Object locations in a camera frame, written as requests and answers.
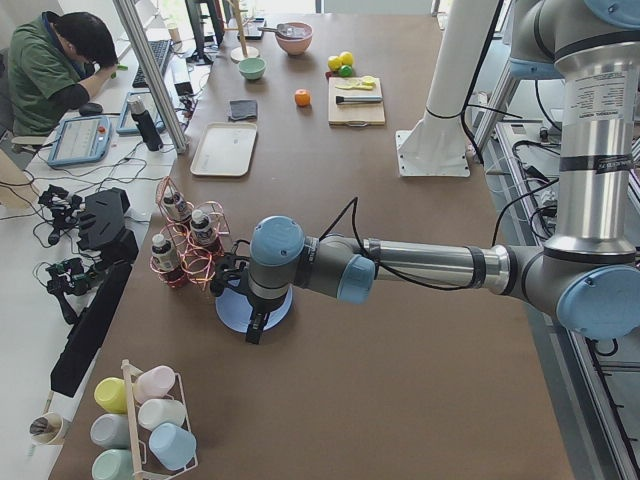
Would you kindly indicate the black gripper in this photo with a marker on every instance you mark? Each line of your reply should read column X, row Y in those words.
column 261, row 309

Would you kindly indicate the blue plastic plate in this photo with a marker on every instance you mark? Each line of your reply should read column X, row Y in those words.
column 234, row 311

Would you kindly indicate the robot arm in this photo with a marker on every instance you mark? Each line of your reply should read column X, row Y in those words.
column 584, row 276

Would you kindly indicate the pink plastic cup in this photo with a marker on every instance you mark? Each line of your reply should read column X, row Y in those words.
column 154, row 383

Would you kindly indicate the dark drink bottle middle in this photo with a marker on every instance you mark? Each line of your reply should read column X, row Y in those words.
column 201, row 228

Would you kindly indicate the dark drink bottle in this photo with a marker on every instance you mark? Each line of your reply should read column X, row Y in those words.
column 176, row 207
column 164, row 253
column 201, row 228

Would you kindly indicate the dark drink bottle front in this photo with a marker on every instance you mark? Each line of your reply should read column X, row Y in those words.
column 164, row 253

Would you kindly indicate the white plastic cup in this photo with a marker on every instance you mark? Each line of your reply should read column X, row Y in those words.
column 155, row 412

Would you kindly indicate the light blue plastic cup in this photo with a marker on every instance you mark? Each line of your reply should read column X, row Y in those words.
column 173, row 446

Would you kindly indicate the dark drink bottle back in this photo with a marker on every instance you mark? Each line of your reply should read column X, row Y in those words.
column 176, row 207

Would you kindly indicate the yellow plastic cup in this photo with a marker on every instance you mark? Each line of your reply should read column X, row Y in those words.
column 110, row 395

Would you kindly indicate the grey plastic cup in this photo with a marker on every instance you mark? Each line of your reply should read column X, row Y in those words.
column 111, row 431

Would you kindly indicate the beige plastic tray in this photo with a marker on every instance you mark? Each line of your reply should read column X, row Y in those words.
column 224, row 150

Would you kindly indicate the pale green plastic cup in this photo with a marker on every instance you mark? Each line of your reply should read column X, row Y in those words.
column 113, row 464

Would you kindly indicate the grey folded cloth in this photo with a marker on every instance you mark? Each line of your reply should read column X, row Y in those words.
column 245, row 109

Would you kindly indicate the black spare gripper parts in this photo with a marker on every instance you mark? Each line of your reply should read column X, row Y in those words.
column 63, row 207

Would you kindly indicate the paper cup with tools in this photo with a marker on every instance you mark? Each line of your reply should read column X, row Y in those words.
column 49, row 429

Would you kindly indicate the orange fruit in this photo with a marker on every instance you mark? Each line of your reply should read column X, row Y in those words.
column 302, row 98

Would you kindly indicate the blue teach pendant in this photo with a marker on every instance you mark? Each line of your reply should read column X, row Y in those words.
column 81, row 140
column 126, row 125

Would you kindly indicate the wooden cutting board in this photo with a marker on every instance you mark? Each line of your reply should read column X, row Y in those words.
column 355, row 115

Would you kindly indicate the black thermos bottle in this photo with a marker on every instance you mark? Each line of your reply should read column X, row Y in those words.
column 145, row 124

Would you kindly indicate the green ceramic bowl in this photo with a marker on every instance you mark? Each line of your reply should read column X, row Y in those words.
column 252, row 68

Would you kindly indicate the sliced lemon pieces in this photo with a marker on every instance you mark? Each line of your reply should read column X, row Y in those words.
column 365, row 83

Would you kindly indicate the green lime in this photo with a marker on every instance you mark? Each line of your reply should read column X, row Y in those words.
column 345, row 71

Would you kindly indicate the black computer mouse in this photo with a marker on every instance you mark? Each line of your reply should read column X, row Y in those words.
column 90, row 109

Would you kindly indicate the wooden cup tree stand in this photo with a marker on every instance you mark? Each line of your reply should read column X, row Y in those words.
column 235, row 23

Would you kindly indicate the yellow lemon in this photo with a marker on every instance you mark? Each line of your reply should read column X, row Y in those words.
column 334, row 63
column 346, row 58

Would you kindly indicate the pink bowl with ice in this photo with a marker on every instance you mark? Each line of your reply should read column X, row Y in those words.
column 296, row 46

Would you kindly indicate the seated person in green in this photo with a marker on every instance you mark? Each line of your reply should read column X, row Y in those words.
column 57, row 63

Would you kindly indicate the copper wire bottle holder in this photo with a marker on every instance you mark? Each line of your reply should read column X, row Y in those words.
column 197, row 262

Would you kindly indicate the white wire cup rack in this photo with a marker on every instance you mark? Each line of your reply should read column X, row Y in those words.
column 145, row 464

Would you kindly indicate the black handled knife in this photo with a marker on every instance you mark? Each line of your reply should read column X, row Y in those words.
column 358, row 99

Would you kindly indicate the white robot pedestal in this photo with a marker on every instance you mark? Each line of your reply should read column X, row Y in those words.
column 437, row 144

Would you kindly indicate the aluminium frame post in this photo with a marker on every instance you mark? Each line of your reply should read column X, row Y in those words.
column 133, row 27

